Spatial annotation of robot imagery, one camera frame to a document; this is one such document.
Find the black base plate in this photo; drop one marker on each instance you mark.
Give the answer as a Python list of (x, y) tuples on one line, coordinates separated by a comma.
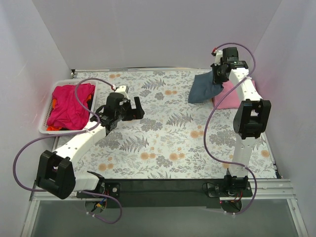
[(172, 192)]

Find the folded pink t-shirt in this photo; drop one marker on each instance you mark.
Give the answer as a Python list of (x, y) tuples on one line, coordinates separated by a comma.
[(231, 101)]

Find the floral table mat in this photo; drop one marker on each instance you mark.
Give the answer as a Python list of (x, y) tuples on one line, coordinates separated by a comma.
[(175, 139)]

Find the orange garment in basket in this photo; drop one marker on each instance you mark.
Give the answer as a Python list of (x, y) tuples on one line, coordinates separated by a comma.
[(53, 128)]

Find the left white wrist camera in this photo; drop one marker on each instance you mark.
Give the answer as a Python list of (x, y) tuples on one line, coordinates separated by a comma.
[(120, 89)]

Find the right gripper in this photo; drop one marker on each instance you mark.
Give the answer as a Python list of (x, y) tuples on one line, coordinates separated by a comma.
[(219, 74)]

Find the white plastic basket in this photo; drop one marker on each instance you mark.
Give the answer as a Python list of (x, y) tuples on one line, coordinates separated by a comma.
[(48, 109)]

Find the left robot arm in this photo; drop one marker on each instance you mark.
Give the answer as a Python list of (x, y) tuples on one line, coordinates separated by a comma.
[(56, 173)]

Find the magenta t-shirt in basket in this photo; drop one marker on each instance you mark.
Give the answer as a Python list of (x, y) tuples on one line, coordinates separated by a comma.
[(69, 112)]

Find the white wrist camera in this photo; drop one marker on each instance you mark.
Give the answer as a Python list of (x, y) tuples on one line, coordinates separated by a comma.
[(120, 89), (217, 54)]

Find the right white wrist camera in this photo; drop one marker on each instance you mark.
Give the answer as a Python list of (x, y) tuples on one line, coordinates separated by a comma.
[(217, 54)]

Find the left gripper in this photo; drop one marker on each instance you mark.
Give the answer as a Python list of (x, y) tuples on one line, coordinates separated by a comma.
[(132, 111)]

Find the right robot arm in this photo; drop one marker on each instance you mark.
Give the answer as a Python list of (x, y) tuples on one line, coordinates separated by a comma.
[(249, 123)]

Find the blue-grey t-shirt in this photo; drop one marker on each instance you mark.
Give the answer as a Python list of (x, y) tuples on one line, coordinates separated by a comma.
[(203, 88)]

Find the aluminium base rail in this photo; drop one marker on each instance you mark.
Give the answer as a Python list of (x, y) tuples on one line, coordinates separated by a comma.
[(272, 211)]

